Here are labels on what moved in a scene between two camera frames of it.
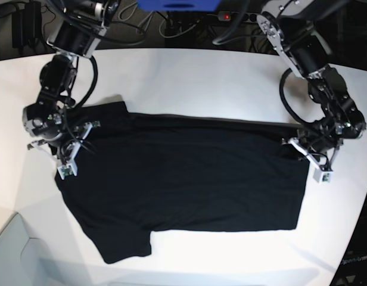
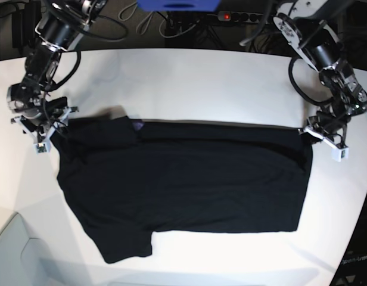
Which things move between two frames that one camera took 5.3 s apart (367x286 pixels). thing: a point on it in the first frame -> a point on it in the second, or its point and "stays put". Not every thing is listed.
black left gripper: x=64 y=146 -> x=34 y=124
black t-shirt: x=146 y=173 stays put
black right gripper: x=317 y=140 -> x=330 y=124
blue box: x=179 y=5 stays put
